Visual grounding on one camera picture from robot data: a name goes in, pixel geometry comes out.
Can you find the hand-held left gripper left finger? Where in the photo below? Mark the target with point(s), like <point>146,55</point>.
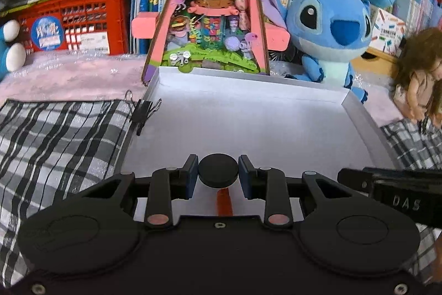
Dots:
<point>192,177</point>

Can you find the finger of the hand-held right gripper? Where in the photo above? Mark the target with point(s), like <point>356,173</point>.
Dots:
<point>355,181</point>

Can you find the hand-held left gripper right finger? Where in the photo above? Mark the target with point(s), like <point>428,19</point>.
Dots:
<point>244,177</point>

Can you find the round dark disc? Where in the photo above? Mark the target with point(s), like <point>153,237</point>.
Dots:
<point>218,170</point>

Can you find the red marker pen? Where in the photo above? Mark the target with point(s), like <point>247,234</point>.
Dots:
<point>224,203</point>

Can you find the white cardboard box lid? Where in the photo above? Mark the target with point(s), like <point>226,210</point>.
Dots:
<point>248,122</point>

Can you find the person's right forearm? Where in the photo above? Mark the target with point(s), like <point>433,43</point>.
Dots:
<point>436,260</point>

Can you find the large black binder clip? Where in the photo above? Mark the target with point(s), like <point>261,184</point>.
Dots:
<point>140,113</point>

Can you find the tan cardboard box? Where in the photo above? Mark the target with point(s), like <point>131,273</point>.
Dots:
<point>376,65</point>

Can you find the brown-haired doll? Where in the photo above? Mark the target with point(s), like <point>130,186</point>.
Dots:
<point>417,73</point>

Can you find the grey plaid cloth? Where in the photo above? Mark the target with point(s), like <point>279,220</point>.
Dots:
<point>51,143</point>

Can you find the white pencil-print box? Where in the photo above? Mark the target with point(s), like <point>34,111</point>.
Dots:
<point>388,30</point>

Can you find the pink triangular toy box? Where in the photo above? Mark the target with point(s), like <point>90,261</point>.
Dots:
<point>214,22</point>

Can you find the blue alien plush toy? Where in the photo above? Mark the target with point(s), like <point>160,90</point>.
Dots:
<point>321,25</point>

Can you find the pink fuzzy blanket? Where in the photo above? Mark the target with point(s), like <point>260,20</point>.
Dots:
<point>69,73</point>

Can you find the red plastic crate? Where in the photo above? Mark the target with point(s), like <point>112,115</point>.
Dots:
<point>96,4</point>

